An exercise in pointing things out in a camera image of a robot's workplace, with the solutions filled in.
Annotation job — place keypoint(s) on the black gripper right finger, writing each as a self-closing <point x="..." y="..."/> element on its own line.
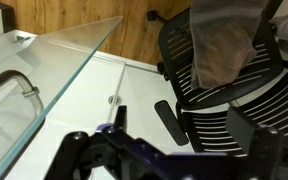
<point x="260" y="146"/>

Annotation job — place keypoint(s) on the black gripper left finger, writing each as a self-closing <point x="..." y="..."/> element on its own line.
<point x="84" y="156"/>

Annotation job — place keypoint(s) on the black slatted office chair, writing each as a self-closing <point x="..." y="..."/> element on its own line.
<point x="217" y="96"/>

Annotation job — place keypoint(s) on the glass shower door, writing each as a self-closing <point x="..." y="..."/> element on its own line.
<point x="50" y="66"/>

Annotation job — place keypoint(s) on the brown terry towel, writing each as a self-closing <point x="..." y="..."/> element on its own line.
<point x="222" y="43"/>

